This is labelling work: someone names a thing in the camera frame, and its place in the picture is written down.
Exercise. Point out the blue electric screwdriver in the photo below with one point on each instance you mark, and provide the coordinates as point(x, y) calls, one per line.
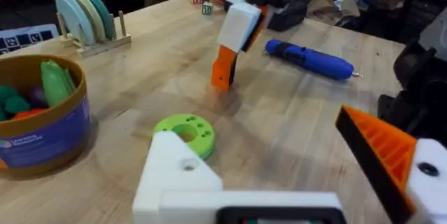
point(311, 60)

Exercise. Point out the white board with black markers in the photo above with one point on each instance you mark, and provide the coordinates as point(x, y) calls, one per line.
point(24, 37)

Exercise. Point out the pale blue plate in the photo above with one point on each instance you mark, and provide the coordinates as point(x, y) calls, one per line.
point(71, 16)

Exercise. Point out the left gripper left finger bare white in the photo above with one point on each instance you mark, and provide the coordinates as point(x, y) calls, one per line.
point(171, 168)

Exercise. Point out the wooden peg rack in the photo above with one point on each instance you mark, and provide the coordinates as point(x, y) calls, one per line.
point(104, 44)

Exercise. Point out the crumpled brown paper heap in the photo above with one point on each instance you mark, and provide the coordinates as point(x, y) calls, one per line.
point(331, 6)

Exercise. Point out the left gripper white orange right finger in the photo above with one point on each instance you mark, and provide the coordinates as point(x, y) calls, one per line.
point(391, 154)

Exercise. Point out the green letter toy block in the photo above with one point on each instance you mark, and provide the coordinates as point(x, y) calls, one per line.
point(207, 8)

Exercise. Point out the green disc with holes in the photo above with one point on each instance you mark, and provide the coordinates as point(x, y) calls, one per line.
point(200, 131)

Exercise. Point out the cream plate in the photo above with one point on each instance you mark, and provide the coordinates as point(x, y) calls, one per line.
point(91, 14)

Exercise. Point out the teal plate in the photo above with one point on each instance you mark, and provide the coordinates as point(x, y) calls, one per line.
point(103, 13)

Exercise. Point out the tub with toy vegetables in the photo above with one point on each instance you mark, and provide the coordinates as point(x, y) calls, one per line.
point(42, 136)

